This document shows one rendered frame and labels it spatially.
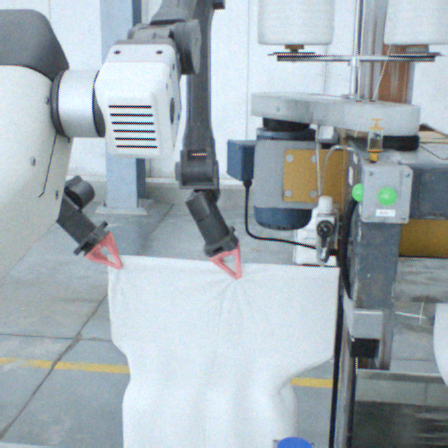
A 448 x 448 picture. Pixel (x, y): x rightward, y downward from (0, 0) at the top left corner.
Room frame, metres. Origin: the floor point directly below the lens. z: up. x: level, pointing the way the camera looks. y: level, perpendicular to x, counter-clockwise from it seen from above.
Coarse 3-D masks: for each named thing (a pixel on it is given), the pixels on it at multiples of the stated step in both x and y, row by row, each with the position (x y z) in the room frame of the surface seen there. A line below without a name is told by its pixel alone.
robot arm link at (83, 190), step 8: (64, 184) 1.28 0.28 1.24; (72, 184) 1.33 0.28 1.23; (80, 184) 1.35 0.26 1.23; (88, 184) 1.36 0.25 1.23; (72, 192) 1.32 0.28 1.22; (80, 192) 1.32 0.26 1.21; (88, 192) 1.34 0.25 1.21; (80, 200) 1.31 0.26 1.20; (88, 200) 1.34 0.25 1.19; (80, 208) 1.32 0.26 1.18
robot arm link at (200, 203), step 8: (192, 192) 1.22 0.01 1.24; (200, 192) 1.21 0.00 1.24; (208, 192) 1.22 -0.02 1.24; (184, 200) 1.23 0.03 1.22; (192, 200) 1.21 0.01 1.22; (200, 200) 1.21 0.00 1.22; (208, 200) 1.21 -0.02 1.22; (192, 208) 1.21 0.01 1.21; (200, 208) 1.21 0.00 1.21; (208, 208) 1.21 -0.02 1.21; (216, 208) 1.22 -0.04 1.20; (192, 216) 1.22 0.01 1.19; (200, 216) 1.21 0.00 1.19
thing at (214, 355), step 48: (144, 288) 1.26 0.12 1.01; (192, 288) 1.24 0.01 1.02; (240, 288) 1.22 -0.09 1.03; (288, 288) 1.21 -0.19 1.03; (336, 288) 1.20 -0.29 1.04; (144, 336) 1.26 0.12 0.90; (192, 336) 1.24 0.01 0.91; (240, 336) 1.22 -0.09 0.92; (288, 336) 1.21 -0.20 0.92; (144, 384) 1.20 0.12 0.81; (192, 384) 1.18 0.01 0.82; (240, 384) 1.17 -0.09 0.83; (288, 384) 1.20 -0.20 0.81; (144, 432) 1.17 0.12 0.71; (192, 432) 1.15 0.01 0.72; (240, 432) 1.14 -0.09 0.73; (288, 432) 1.15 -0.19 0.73
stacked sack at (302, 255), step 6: (294, 246) 4.26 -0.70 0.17; (300, 246) 4.07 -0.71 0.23; (294, 252) 4.10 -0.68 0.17; (300, 252) 3.96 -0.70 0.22; (306, 252) 3.90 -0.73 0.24; (312, 252) 3.88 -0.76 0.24; (294, 258) 3.96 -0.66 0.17; (300, 258) 3.88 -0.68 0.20; (306, 258) 3.87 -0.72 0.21; (312, 258) 3.86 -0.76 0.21; (330, 258) 3.84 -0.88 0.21; (300, 264) 3.90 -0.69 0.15; (312, 264) 3.88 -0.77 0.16; (318, 264) 3.86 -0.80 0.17; (324, 264) 3.85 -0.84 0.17; (330, 264) 3.84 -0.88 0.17
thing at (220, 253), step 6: (216, 252) 1.21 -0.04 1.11; (222, 252) 1.20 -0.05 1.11; (228, 252) 1.21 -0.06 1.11; (234, 252) 1.20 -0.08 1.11; (210, 258) 1.21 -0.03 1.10; (216, 258) 1.21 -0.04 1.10; (240, 258) 1.22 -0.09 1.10; (216, 264) 1.21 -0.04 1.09; (222, 264) 1.21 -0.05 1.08; (240, 264) 1.22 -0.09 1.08; (228, 270) 1.22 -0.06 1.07; (240, 270) 1.22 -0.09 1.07; (234, 276) 1.22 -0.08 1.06; (240, 276) 1.22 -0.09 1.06
